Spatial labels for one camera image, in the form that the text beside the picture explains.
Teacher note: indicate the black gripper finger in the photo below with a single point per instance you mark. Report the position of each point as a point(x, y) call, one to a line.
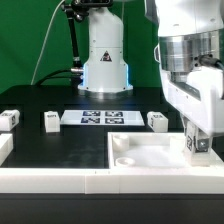
point(203, 142)

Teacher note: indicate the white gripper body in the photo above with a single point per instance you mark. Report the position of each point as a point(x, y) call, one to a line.
point(200, 98)

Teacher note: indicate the white square tabletop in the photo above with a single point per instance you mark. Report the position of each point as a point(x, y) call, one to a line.
point(155, 150)

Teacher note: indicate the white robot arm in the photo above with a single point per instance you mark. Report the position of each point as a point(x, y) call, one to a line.
point(190, 53)

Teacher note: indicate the white U-shaped fence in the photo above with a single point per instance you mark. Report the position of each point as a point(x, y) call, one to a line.
point(188, 180)

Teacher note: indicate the white marker base plate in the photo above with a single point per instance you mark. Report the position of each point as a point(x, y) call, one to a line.
point(100, 117)

